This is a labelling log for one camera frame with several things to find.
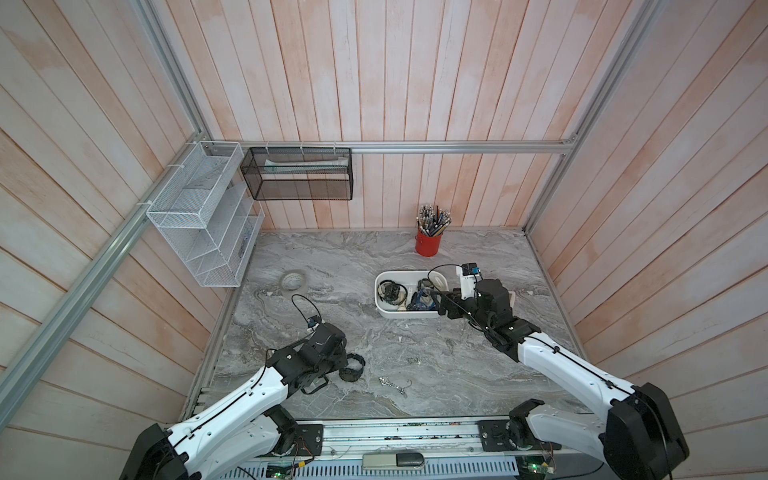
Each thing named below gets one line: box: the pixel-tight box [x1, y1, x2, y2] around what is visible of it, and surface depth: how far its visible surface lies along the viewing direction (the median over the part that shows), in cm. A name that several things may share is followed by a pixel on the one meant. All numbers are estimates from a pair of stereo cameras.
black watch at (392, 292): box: [377, 280, 408, 306], surface depth 100 cm
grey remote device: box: [362, 453, 425, 469], surface depth 69 cm
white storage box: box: [374, 270, 449, 319], surface depth 99 cm
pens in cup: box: [416, 204, 453, 237], surface depth 103 cm
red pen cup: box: [414, 230, 442, 257], surface depth 116 cm
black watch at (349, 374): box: [339, 353, 366, 383], surface depth 83 cm
